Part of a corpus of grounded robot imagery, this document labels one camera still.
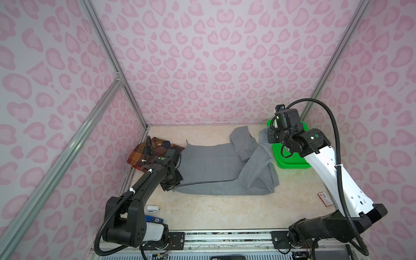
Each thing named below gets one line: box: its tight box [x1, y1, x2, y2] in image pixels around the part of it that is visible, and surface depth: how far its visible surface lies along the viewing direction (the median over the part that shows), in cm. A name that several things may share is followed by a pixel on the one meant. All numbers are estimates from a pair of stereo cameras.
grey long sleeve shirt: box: [175, 125, 281, 196], surface depth 95 cm
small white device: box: [146, 205, 160, 213], surface depth 83 cm
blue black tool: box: [145, 215, 165, 224], surface depth 78 cm
